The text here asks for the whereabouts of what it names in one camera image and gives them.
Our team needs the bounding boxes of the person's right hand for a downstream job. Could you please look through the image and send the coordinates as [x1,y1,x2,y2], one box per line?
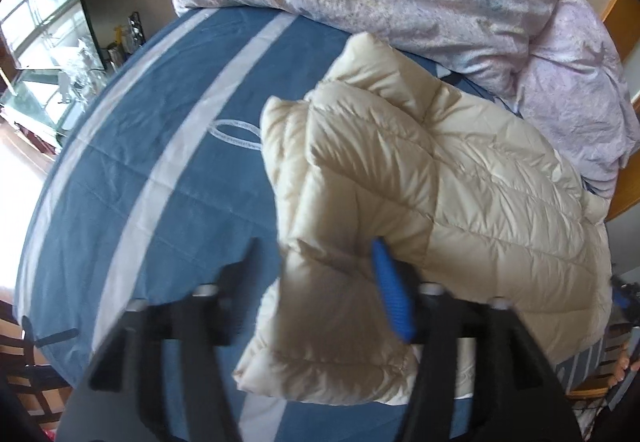
[608,344,640,388]

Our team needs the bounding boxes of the blue white striped bedsheet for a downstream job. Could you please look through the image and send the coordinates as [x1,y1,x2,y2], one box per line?
[12,6,606,442]

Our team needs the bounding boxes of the pink floral pillow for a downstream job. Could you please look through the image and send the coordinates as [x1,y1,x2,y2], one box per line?
[516,0,639,199]

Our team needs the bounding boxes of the cream puffer down jacket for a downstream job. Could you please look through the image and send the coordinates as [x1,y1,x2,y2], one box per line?
[233,33,612,405]

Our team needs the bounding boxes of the dark wooden chair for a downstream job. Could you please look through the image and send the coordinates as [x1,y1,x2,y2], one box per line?
[1,301,72,440]

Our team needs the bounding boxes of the cluttered glass side table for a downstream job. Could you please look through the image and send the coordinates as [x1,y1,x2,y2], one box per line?
[0,10,147,149]

